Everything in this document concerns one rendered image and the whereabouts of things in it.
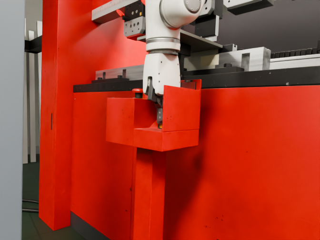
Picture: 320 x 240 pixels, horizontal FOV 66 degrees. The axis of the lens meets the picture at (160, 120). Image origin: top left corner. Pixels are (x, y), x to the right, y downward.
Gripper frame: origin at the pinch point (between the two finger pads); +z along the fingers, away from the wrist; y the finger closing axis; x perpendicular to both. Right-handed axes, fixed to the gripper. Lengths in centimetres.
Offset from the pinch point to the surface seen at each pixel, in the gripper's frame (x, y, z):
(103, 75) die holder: -83, -47, -16
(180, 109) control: 5.0, -0.5, -1.7
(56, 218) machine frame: -98, -21, 69
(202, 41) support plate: -4.2, -27.1, -23.0
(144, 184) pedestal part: -4.6, 2.7, 18.3
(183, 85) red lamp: -0.3, -9.7, -7.9
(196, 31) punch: -15, -42, -31
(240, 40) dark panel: -17, -94, -35
